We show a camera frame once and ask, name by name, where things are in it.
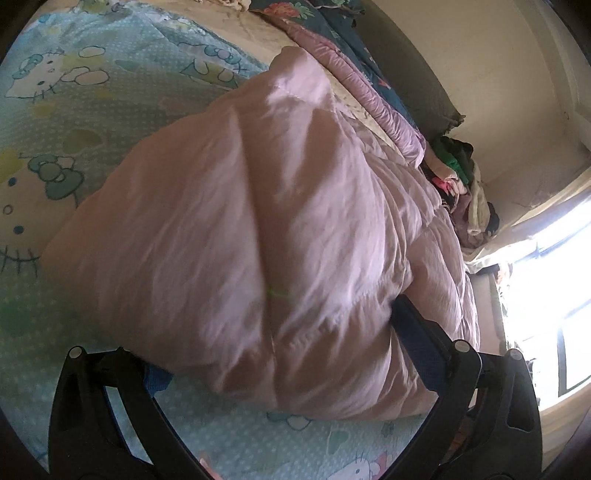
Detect dark floral quilt purple lining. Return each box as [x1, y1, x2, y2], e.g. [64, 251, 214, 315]
[247, 0, 428, 167]

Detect pink quilted jacket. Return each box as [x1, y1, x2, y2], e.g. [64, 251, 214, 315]
[39, 46, 481, 414]

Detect blue cartoon print blanket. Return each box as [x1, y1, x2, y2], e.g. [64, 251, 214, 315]
[0, 0, 435, 480]

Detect cream curtain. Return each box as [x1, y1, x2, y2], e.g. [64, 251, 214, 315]
[464, 231, 541, 275]

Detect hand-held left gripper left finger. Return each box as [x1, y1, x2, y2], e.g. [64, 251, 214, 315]
[48, 346, 213, 480]

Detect dark grey headboard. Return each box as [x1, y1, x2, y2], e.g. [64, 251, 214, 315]
[360, 0, 465, 139]

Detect window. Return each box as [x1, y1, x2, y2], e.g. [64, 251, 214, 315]
[503, 185, 591, 407]

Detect beige bed sheet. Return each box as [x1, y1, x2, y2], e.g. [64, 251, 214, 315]
[152, 0, 407, 158]

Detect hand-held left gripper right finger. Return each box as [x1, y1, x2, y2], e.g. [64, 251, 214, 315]
[390, 295, 543, 480]

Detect pile of mixed clothes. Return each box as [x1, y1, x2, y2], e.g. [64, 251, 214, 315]
[422, 134, 502, 250]

